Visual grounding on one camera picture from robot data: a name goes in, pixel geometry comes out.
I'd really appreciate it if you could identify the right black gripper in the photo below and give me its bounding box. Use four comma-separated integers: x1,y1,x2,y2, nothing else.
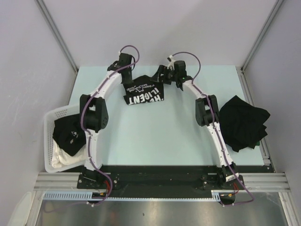
150,65,178,85

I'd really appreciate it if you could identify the black printed t shirt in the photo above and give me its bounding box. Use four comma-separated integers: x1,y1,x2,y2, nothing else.
123,75,165,105

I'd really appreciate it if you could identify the white plastic basket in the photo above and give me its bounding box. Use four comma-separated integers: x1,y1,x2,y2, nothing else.
44,105,85,173

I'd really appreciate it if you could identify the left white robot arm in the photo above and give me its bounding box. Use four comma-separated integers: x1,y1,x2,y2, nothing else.
79,52,135,188

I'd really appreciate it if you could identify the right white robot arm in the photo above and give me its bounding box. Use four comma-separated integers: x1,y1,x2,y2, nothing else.
151,56,239,189

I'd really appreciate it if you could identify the stack of folded black shirts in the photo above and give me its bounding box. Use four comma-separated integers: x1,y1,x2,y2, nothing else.
219,96,270,153

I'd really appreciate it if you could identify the black shirt in basket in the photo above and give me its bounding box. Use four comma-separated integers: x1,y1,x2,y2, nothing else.
53,114,86,156

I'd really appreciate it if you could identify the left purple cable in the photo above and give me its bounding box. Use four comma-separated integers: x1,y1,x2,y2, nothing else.
81,44,142,176

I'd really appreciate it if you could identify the purple cable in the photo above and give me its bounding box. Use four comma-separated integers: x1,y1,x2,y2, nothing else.
81,44,142,176
171,51,256,205

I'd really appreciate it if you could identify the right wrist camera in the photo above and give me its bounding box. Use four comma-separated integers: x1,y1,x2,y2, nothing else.
167,55,175,70

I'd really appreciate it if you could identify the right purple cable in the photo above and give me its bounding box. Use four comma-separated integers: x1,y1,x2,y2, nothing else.
171,51,256,205

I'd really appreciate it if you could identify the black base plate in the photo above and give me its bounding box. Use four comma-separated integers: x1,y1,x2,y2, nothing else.
77,165,244,199

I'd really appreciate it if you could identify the right cable duct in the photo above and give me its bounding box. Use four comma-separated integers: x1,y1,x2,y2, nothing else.
212,190,236,203

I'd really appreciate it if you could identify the cable duct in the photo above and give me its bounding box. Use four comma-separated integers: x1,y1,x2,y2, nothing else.
43,191,111,201
212,190,236,203

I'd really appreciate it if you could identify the left aluminium frame rail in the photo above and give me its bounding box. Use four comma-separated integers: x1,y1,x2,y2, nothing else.
34,171,82,190

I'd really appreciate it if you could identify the aluminium frame rail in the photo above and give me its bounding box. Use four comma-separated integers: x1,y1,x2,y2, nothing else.
242,173,291,193
34,171,82,190

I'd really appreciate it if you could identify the left cable duct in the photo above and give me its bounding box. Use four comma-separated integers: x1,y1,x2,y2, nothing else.
43,191,111,201

